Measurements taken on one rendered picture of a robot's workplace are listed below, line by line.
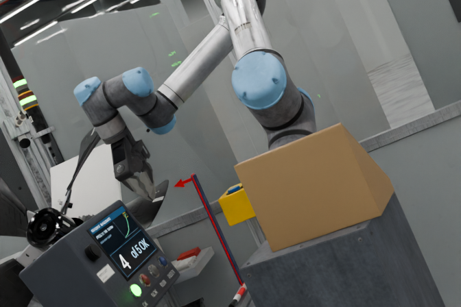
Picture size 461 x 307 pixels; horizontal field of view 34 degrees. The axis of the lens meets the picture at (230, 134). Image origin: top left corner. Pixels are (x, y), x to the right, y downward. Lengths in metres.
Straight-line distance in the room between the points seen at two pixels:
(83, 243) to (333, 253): 0.53
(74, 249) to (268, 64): 0.63
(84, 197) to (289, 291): 1.07
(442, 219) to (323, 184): 1.19
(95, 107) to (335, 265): 0.75
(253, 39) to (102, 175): 0.95
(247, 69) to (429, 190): 1.20
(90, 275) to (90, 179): 1.30
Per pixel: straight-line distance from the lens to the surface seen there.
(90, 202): 2.48
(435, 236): 2.72
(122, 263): 1.33
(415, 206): 2.69
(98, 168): 2.53
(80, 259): 1.24
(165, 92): 1.98
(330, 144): 1.54
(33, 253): 2.22
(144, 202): 2.06
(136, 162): 1.98
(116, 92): 1.90
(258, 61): 1.64
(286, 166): 1.57
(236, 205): 2.24
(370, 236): 1.53
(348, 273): 1.56
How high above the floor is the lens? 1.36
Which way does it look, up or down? 3 degrees down
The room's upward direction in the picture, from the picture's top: 24 degrees counter-clockwise
